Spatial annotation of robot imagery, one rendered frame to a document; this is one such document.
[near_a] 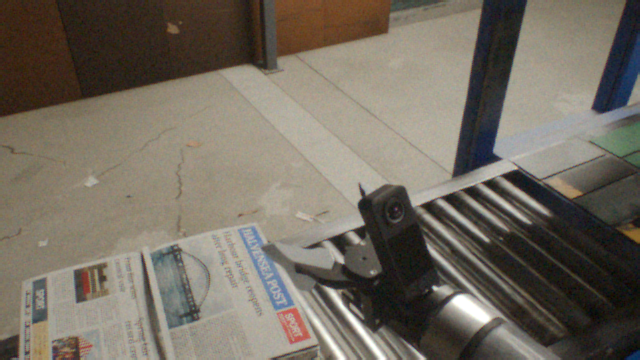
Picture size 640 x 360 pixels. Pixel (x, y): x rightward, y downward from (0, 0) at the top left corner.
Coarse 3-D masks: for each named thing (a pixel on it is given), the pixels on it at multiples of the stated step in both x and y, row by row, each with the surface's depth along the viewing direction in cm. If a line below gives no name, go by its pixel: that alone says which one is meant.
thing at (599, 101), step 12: (636, 0) 173; (624, 12) 178; (636, 12) 174; (624, 24) 179; (636, 24) 175; (624, 36) 180; (636, 36) 176; (612, 48) 185; (624, 48) 181; (636, 48) 178; (612, 60) 186; (624, 60) 182; (636, 60) 182; (612, 72) 187; (624, 72) 183; (636, 72) 186; (600, 84) 192; (612, 84) 188; (624, 84) 186; (600, 96) 193; (612, 96) 189; (624, 96) 190; (600, 108) 195; (612, 108) 190
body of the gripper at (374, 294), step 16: (368, 240) 60; (352, 256) 59; (368, 256) 58; (352, 272) 57; (368, 272) 57; (352, 288) 62; (368, 288) 57; (384, 288) 57; (448, 288) 54; (352, 304) 61; (368, 304) 58; (384, 304) 59; (400, 304) 57; (416, 304) 55; (432, 304) 53; (368, 320) 60; (384, 320) 61; (400, 320) 59; (416, 320) 53; (400, 336) 60; (416, 336) 53
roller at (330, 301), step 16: (320, 288) 115; (320, 304) 114; (336, 304) 112; (336, 320) 110; (352, 320) 108; (352, 336) 106; (368, 336) 106; (352, 352) 106; (368, 352) 103; (384, 352) 103
